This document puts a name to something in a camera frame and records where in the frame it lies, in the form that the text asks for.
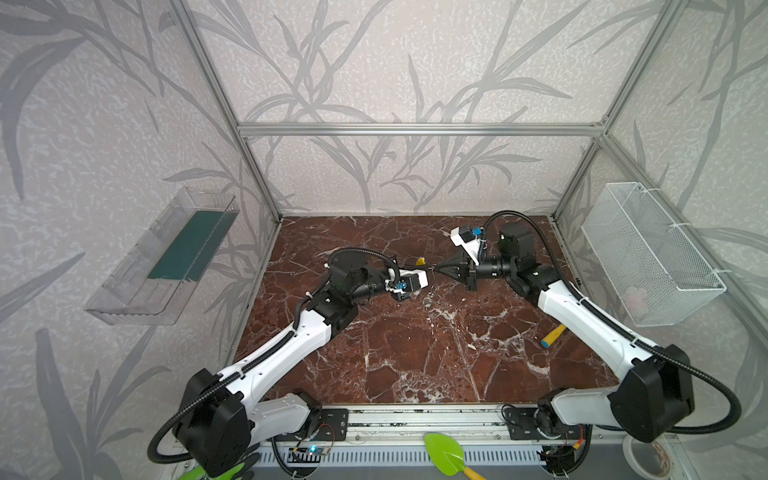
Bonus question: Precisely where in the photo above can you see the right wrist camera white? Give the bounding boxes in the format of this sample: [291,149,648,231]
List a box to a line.
[450,226,487,265]

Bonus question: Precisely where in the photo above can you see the pink object in basket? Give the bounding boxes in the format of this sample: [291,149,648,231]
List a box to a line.
[622,286,650,319]

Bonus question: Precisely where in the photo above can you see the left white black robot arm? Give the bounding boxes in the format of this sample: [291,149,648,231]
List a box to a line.
[147,247,428,477]

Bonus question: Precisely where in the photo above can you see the green black work glove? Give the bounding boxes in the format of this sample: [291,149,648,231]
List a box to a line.
[177,459,263,480]

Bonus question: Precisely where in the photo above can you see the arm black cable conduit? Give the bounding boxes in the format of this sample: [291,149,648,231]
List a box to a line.
[482,209,743,436]
[146,247,403,466]

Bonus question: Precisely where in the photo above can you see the blue toy rake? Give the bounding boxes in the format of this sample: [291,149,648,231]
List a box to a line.
[541,324,567,348]

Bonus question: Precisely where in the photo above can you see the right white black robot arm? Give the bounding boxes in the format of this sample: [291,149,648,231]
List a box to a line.
[437,222,695,443]

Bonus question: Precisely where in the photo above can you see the aluminium frame crossbar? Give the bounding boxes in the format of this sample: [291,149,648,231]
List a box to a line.
[237,122,603,138]

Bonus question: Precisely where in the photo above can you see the tape roll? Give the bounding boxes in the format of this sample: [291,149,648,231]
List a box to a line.
[622,435,672,480]

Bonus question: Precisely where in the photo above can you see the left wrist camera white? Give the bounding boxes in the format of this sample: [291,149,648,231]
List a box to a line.
[387,269,429,294]

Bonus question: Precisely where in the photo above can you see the clear plastic wall tray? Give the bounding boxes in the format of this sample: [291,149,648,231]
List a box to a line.
[84,187,240,326]

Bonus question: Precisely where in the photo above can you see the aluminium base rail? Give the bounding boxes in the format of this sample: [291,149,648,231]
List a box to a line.
[224,404,638,479]

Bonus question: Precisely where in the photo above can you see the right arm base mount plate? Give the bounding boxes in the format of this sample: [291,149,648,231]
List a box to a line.
[500,404,581,443]

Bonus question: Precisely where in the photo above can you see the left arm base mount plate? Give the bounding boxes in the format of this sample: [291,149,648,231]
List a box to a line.
[296,408,350,442]

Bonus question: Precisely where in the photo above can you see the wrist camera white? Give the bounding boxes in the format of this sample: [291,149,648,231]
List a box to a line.
[387,269,429,294]
[450,226,487,265]

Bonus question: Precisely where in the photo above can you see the green toy shovel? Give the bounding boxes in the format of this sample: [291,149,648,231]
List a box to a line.
[424,433,485,480]

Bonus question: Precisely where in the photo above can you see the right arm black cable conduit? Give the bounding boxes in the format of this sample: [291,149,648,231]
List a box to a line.
[482,209,743,436]

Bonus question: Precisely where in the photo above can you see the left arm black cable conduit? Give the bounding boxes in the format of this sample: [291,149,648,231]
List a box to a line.
[146,247,403,466]

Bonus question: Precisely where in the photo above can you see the white wire mesh basket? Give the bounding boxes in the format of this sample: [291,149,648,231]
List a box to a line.
[582,182,727,327]

